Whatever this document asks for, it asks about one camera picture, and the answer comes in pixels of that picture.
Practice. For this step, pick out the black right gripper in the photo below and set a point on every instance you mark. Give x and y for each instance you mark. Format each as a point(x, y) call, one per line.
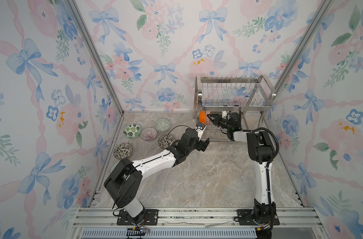
point(217, 119)

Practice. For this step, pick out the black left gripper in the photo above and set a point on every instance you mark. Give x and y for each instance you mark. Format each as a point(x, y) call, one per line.
point(200, 146)

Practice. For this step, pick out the pink purple bowl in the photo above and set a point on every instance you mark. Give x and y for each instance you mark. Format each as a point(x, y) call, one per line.
point(206, 115)

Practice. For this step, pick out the orange white bowl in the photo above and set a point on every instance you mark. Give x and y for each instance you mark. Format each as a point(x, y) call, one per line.
point(202, 117)

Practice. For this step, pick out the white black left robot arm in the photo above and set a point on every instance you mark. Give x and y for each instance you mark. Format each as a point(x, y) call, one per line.
point(123, 182)

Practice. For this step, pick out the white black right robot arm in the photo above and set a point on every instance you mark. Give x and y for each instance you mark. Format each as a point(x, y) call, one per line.
point(262, 147)

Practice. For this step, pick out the stainless steel dish rack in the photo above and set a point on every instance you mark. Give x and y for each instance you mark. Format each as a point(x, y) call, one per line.
point(248, 96)

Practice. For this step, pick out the dark patterned bowl centre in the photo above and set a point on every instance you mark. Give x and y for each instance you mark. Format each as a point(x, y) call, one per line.
point(166, 141)

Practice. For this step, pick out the green geometric pattern bowl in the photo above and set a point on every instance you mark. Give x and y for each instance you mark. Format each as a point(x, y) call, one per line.
point(162, 125)

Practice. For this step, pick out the purple glass bowl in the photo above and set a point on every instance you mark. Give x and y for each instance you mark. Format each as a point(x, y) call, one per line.
point(148, 134)

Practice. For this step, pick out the green leaf pattern bowl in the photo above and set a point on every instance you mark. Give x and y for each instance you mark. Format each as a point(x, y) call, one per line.
point(132, 131)

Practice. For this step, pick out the dark speckled bowl left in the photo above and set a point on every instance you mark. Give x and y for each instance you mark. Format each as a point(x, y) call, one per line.
point(122, 151)

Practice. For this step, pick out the pale green celadon bowl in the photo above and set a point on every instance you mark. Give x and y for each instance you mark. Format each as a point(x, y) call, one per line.
point(113, 166)

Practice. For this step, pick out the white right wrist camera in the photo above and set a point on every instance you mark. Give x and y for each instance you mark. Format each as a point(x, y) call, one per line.
point(226, 114)

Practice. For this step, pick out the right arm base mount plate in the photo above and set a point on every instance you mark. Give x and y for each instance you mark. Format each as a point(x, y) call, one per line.
point(245, 217)

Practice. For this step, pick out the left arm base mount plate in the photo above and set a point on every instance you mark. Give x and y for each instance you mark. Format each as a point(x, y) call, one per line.
point(145, 216)

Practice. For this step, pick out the aluminium corner post right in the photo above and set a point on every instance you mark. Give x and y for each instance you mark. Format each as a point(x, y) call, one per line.
point(309, 33)

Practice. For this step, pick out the aluminium corner post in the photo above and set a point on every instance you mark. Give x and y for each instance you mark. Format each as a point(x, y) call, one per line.
point(85, 34)
point(309, 33)

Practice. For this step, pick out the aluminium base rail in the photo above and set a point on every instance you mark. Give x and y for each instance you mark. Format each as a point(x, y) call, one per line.
point(197, 223)

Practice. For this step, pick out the aluminium corner post left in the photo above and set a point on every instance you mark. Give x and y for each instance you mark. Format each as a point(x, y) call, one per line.
point(85, 34)

